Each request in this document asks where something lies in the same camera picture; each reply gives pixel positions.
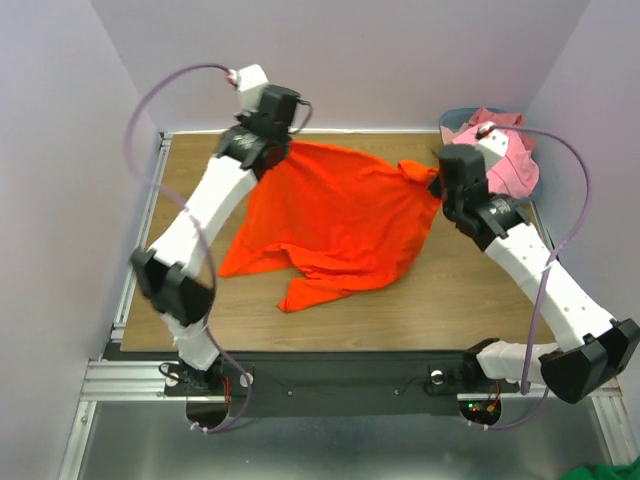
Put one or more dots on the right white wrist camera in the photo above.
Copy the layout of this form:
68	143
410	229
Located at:
492	143

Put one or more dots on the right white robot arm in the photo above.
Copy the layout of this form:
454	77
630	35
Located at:
590	346

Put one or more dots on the orange t shirt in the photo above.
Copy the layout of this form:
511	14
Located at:
347	221

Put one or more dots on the dusty pink t shirt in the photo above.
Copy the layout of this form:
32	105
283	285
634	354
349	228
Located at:
483	115

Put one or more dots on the green cloth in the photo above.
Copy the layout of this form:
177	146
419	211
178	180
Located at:
603	472

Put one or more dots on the aluminium frame rail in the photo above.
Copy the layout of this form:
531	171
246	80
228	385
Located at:
135	381

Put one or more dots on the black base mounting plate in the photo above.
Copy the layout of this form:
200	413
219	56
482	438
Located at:
288	384

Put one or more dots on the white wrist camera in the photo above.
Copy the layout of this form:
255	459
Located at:
492	143
249	83

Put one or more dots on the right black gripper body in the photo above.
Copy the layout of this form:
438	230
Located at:
439	185

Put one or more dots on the right aluminium side rail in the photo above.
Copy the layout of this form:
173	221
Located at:
541	227

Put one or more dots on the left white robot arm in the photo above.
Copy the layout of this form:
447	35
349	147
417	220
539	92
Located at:
167	271

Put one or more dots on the teal laundry basket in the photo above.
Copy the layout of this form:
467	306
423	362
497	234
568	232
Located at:
455	121

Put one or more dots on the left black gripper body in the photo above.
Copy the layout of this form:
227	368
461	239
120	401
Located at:
245	118

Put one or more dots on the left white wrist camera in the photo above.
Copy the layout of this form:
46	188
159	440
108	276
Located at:
249	83

